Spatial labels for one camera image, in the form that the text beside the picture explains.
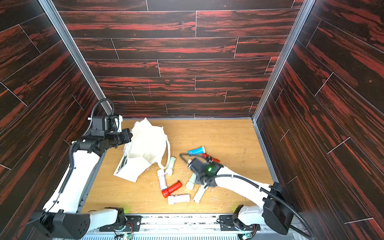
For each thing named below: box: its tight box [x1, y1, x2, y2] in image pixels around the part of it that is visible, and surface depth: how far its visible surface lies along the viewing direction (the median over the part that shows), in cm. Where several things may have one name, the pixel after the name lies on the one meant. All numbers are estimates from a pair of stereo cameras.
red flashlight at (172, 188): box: [161, 181, 183, 198], surface depth 84 cm
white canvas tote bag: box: [113, 117, 171, 183], surface depth 83 cm
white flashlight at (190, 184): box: [185, 173, 197, 190], surface depth 86 cm
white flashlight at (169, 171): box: [165, 156, 176, 176], surface depth 92 cm
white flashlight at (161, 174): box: [157, 169, 168, 191], surface depth 88 cm
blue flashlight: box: [187, 146, 206, 156], surface depth 100 cm
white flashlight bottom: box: [167, 194, 191, 205], surface depth 82 cm
